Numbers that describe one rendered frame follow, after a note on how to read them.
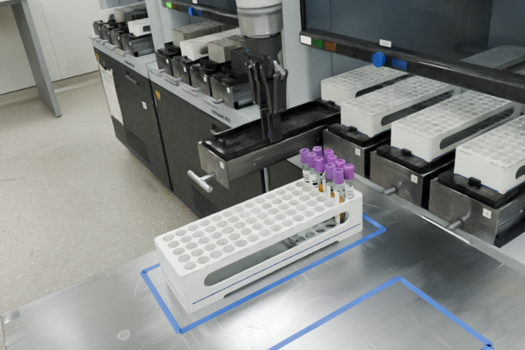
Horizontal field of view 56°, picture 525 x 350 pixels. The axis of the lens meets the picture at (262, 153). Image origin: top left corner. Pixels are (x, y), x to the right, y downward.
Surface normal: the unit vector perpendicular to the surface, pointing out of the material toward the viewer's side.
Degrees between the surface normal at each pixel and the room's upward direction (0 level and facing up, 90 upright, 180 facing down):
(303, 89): 90
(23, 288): 0
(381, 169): 90
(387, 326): 0
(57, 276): 0
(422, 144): 90
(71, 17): 90
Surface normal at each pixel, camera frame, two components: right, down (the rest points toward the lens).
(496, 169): -0.83, 0.32
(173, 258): -0.09, -0.89
